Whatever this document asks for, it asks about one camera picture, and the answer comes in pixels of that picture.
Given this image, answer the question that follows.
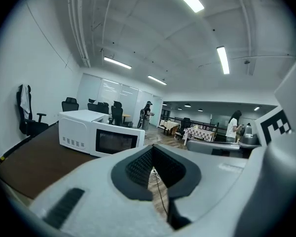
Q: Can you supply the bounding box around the white garment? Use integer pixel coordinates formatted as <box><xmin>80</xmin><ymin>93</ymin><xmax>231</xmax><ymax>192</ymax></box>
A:
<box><xmin>19</xmin><ymin>84</ymin><xmax>32</xmax><ymax>119</ymax></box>

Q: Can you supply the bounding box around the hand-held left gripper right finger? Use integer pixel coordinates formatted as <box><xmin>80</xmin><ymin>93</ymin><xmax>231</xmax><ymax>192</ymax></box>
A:
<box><xmin>153</xmin><ymin>144</ymin><xmax>250</xmax><ymax>231</ymax></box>

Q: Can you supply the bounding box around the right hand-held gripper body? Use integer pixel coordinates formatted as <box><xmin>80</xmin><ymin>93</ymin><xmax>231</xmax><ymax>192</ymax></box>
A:
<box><xmin>238</xmin><ymin>105</ymin><xmax>293</xmax><ymax>148</ymax></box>

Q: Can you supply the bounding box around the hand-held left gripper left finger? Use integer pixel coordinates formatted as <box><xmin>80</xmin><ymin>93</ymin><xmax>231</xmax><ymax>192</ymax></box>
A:
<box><xmin>29</xmin><ymin>144</ymin><xmax>175</xmax><ymax>237</ymax></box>

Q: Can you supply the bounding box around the table with checkered cloth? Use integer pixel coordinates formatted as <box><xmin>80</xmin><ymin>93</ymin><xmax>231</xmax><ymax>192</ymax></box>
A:
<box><xmin>182</xmin><ymin>126</ymin><xmax>217</xmax><ymax>146</ymax></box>

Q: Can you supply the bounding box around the white power strip with cable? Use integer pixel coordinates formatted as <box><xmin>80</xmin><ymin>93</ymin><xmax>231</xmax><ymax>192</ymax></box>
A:
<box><xmin>148</xmin><ymin>174</ymin><xmax>161</xmax><ymax>185</ymax></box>

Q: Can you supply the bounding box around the black railing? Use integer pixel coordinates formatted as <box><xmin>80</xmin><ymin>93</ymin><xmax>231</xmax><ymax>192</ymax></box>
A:
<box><xmin>160</xmin><ymin>116</ymin><xmax>221</xmax><ymax>143</ymax></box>

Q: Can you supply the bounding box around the white microwave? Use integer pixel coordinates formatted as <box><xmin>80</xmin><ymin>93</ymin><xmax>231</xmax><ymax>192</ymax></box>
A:
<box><xmin>58</xmin><ymin>109</ymin><xmax>146</xmax><ymax>158</ymax></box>

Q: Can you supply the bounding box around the table with yellow cloth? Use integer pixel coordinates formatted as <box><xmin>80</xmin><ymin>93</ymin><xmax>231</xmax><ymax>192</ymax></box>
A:
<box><xmin>158</xmin><ymin>119</ymin><xmax>181</xmax><ymax>135</ymax></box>

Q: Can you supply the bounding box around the black high-back office chair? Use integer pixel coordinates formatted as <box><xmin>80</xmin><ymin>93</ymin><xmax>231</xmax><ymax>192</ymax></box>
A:
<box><xmin>16</xmin><ymin>84</ymin><xmax>49</xmax><ymax>138</ymax></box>

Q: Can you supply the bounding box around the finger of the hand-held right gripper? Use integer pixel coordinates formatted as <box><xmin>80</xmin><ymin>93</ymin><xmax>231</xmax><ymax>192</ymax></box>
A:
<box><xmin>186</xmin><ymin>139</ymin><xmax>240</xmax><ymax>157</ymax></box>

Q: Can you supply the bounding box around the frosted glass partition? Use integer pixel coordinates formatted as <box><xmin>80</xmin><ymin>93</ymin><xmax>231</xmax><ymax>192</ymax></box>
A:
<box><xmin>76</xmin><ymin>73</ymin><xmax>163</xmax><ymax>125</ymax></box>

